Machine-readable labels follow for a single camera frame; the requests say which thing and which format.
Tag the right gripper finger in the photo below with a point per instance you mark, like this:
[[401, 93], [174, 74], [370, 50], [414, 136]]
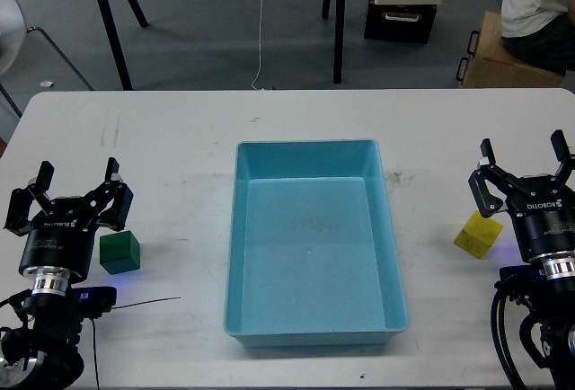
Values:
[[566, 167], [487, 171]]

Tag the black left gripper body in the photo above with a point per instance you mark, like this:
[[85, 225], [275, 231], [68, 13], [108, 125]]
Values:
[[60, 238]]

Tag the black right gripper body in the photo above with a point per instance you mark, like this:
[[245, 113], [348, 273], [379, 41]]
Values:
[[542, 215]]

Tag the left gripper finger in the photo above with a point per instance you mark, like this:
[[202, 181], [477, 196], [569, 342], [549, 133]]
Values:
[[108, 204], [17, 219]]

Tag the yellow wooden block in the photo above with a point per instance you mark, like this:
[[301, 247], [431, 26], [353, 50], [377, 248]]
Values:
[[478, 235]]

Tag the green wooden block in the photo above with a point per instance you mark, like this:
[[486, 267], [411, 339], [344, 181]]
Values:
[[119, 252]]

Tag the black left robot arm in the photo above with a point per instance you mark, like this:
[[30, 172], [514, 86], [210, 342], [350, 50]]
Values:
[[42, 353]]

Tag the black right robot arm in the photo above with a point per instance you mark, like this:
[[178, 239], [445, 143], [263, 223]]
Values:
[[547, 331]]

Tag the black storage box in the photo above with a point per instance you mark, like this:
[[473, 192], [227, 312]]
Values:
[[408, 23]]

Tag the seated person white shirt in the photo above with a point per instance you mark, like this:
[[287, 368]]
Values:
[[540, 32]]

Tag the blue plastic tray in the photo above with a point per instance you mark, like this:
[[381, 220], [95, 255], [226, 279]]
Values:
[[312, 258]]

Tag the black tripod legs left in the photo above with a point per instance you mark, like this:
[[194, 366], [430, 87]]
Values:
[[114, 41]]

